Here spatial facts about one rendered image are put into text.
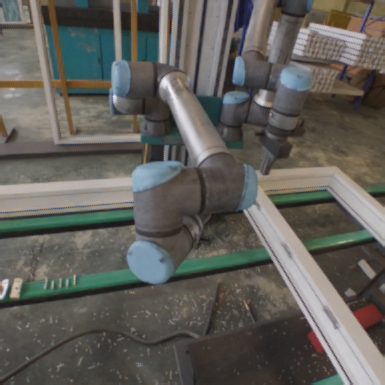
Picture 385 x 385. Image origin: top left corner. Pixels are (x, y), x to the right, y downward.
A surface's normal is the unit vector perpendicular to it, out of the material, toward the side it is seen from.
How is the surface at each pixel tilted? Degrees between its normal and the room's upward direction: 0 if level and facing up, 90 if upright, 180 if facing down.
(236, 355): 0
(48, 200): 90
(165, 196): 65
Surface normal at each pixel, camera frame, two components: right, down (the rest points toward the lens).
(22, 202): 0.26, 0.63
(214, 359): 0.11, -0.78
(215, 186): 0.26, -0.07
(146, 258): -0.35, 0.33
